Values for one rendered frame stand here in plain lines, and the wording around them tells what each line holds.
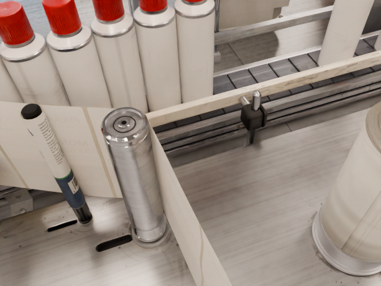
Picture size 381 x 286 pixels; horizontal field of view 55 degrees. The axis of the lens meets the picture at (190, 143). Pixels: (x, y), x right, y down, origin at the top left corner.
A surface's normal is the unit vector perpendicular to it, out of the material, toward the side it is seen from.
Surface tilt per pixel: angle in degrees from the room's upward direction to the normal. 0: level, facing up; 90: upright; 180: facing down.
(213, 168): 0
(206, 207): 0
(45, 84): 90
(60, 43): 42
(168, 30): 90
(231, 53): 0
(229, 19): 90
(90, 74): 90
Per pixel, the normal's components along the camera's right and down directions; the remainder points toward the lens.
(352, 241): -0.64, 0.58
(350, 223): -0.80, 0.46
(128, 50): 0.72, 0.52
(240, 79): -0.03, -0.64
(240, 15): 0.19, 0.75
